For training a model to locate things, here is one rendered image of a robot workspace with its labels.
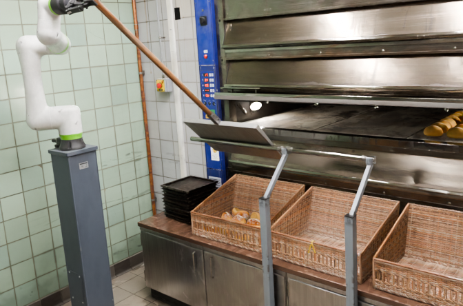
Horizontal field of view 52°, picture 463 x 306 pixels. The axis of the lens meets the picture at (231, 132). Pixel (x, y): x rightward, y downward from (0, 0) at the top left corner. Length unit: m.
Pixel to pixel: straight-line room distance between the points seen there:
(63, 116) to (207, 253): 1.16
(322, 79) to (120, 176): 1.81
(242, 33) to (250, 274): 1.49
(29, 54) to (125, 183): 1.46
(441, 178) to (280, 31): 1.24
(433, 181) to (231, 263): 1.19
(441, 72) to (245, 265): 1.45
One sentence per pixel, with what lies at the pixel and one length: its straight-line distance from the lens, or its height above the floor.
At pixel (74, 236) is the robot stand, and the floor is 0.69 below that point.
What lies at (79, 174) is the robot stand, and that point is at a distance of 2.86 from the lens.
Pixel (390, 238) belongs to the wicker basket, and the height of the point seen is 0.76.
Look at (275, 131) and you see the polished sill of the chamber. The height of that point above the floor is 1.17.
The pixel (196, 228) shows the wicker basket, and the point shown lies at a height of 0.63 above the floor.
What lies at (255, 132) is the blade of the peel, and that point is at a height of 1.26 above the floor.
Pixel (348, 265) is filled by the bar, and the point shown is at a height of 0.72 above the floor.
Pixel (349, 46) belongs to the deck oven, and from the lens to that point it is 2.72.
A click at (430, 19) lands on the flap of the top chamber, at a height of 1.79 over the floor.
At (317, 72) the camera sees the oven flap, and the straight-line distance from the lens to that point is 2.83.
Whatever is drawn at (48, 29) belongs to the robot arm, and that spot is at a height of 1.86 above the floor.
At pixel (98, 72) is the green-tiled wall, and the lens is 3.64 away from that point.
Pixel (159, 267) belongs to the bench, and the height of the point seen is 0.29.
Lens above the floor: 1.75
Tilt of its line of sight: 11 degrees down
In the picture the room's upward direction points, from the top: 4 degrees counter-clockwise
